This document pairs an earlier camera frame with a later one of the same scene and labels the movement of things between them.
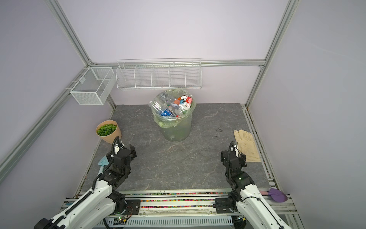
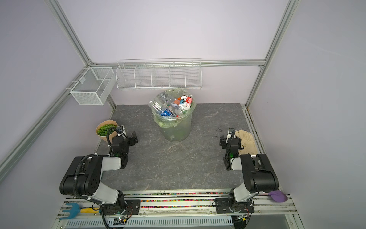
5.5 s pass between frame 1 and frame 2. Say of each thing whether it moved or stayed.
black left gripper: moved
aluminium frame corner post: stayed
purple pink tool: stayed
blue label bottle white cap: stayed
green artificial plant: stayed
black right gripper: moved
